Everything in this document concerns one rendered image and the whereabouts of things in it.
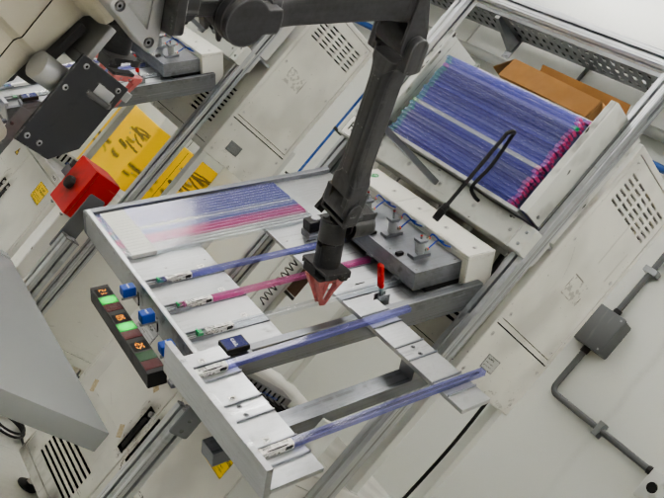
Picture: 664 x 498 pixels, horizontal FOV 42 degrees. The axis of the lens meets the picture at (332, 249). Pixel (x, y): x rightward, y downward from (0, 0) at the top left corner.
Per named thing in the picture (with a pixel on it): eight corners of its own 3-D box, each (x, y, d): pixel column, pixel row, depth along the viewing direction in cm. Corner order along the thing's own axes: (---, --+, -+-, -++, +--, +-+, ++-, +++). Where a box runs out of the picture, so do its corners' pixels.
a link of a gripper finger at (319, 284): (323, 291, 196) (329, 255, 192) (340, 307, 190) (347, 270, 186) (296, 296, 192) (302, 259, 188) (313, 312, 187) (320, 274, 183)
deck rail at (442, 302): (198, 389, 170) (199, 364, 167) (194, 383, 171) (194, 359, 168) (479, 305, 204) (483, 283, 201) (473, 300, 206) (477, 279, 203)
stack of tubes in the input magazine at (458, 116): (512, 205, 200) (588, 115, 199) (386, 126, 236) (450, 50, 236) (534, 230, 208) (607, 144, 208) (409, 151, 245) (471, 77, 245)
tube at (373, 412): (250, 464, 136) (251, 458, 135) (246, 458, 137) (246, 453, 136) (484, 375, 163) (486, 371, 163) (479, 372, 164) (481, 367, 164)
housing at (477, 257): (459, 308, 204) (468, 256, 197) (348, 218, 240) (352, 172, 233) (485, 300, 208) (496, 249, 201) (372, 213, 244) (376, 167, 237)
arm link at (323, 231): (315, 211, 182) (333, 222, 178) (341, 207, 186) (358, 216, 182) (311, 241, 185) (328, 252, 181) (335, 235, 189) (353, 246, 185)
